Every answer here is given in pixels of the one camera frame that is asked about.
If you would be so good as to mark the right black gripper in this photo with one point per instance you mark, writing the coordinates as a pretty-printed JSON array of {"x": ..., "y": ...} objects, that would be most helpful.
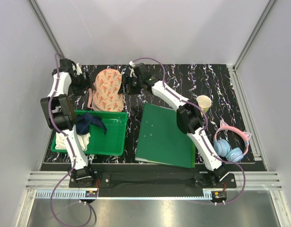
[{"x": 127, "y": 80}]

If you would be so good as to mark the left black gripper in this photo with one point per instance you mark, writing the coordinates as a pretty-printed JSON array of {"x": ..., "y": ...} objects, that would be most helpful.
[{"x": 86, "y": 84}]

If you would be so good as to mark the pink mesh laundry bag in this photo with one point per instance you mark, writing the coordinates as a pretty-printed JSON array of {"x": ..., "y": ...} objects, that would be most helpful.
[{"x": 105, "y": 97}]

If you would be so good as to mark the green plastic bin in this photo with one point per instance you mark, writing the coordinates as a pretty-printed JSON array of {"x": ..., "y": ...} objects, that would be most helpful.
[{"x": 93, "y": 140}]

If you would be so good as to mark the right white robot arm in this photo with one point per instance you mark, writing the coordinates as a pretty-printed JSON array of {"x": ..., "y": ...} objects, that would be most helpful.
[{"x": 190, "y": 119}]

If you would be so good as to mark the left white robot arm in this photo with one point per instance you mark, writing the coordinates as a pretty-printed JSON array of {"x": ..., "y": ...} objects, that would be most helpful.
[{"x": 60, "y": 116}]

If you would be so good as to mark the navy blue garment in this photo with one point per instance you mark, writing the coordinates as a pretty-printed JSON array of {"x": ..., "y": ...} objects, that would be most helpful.
[{"x": 84, "y": 122}]

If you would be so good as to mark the yellow paper cup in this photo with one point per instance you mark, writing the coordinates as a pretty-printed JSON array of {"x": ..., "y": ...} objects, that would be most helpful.
[{"x": 204, "y": 102}]

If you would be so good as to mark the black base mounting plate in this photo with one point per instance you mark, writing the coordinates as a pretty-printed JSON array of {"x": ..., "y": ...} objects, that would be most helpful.
[{"x": 189, "y": 179}]

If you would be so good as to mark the blue pink cat headphones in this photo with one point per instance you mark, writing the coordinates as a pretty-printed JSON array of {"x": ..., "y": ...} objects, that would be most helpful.
[{"x": 223, "y": 148}]

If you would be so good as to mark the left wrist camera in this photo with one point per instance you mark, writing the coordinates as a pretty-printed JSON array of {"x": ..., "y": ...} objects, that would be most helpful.
[{"x": 76, "y": 68}]

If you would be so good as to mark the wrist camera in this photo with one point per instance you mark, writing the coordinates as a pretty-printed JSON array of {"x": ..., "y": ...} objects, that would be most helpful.
[
  {"x": 76, "y": 68},
  {"x": 138, "y": 69}
]

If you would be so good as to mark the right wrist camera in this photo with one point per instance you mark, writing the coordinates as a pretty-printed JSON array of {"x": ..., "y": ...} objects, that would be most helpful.
[{"x": 138, "y": 69}]

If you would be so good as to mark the green ring binder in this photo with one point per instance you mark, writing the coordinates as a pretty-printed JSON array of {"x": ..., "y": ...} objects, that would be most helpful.
[{"x": 161, "y": 142}]

